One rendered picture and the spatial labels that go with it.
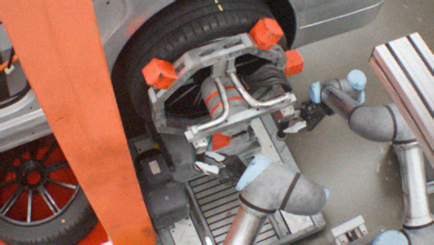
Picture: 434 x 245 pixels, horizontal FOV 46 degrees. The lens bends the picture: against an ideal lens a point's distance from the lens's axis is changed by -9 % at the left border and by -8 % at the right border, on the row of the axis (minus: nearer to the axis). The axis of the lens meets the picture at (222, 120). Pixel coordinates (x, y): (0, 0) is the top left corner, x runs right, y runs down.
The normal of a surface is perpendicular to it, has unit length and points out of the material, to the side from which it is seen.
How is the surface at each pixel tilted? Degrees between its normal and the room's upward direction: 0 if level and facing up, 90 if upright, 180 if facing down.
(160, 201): 0
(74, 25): 90
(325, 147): 0
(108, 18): 90
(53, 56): 90
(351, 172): 0
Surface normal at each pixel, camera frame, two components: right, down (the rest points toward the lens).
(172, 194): 0.03, -0.48
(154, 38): -0.53, -0.18
